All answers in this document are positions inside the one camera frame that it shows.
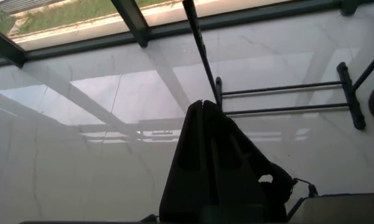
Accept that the black garment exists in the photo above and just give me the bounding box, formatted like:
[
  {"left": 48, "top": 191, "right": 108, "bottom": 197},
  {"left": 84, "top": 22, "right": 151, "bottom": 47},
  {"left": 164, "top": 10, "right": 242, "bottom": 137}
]
[{"left": 219, "top": 108, "right": 298, "bottom": 222}]

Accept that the window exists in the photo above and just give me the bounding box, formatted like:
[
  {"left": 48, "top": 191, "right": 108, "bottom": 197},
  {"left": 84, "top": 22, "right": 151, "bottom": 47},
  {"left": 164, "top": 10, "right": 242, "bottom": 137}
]
[{"left": 0, "top": 0, "right": 374, "bottom": 69}]

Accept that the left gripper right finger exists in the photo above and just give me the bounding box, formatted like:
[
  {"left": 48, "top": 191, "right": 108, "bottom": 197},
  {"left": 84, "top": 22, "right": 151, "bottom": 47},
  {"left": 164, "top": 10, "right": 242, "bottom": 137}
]
[{"left": 203, "top": 100, "right": 270, "bottom": 222}]

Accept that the black clothes rack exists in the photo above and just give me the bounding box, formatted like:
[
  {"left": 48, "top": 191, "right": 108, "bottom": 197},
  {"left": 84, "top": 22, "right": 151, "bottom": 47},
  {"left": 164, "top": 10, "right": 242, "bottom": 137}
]
[{"left": 182, "top": 0, "right": 374, "bottom": 131}]

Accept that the black cable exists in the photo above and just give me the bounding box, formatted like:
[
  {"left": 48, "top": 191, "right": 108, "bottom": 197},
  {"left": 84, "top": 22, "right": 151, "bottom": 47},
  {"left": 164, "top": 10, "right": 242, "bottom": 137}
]
[{"left": 285, "top": 177, "right": 319, "bottom": 222}]

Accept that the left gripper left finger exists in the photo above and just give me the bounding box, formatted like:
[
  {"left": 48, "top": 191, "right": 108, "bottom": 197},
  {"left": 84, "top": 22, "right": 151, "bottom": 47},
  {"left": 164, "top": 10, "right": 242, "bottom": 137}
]
[{"left": 159, "top": 100, "right": 207, "bottom": 222}]

